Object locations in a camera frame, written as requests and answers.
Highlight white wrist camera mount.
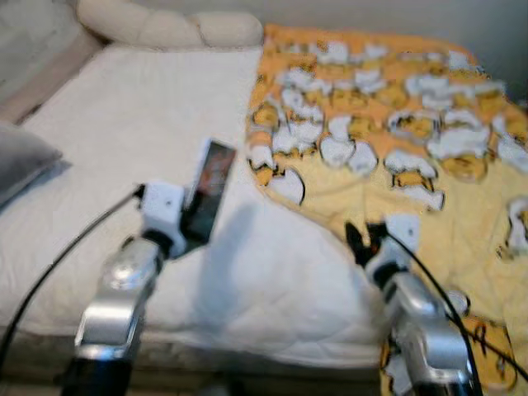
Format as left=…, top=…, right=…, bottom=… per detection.
left=384, top=214, right=422, bottom=270
left=140, top=181, right=190, bottom=257

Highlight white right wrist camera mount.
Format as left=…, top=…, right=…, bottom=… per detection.
left=384, top=214, right=422, bottom=270

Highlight orange yellow cartoon blanket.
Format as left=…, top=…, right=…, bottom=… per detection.
left=246, top=25, right=528, bottom=396

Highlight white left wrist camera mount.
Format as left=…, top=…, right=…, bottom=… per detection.
left=140, top=181, right=190, bottom=257

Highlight grey pillow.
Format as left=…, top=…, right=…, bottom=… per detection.
left=0, top=121, right=64, bottom=208

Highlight dark book with floral cover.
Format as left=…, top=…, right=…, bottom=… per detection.
left=180, top=139, right=238, bottom=248

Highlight white quilted mattress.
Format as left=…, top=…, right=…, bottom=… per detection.
left=0, top=45, right=390, bottom=369

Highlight beige bolster cushion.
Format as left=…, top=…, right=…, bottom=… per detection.
left=76, top=0, right=265, bottom=50

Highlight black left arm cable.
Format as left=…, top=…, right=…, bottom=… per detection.
left=0, top=186, right=146, bottom=365

